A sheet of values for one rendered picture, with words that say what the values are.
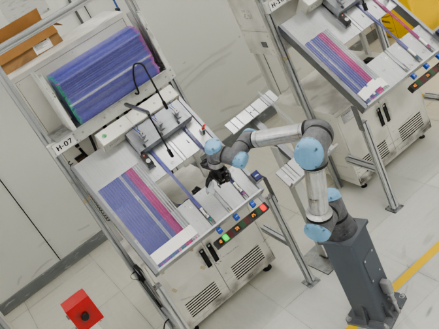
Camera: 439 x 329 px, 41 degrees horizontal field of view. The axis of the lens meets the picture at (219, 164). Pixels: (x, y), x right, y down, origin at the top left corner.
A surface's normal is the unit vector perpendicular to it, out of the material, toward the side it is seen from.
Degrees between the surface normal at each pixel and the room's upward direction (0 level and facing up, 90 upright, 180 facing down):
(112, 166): 45
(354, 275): 90
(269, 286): 0
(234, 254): 90
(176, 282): 90
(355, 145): 90
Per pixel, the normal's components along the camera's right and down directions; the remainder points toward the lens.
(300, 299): -0.41, -0.79
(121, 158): 0.06, -0.40
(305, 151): -0.46, 0.53
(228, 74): 0.50, 0.22
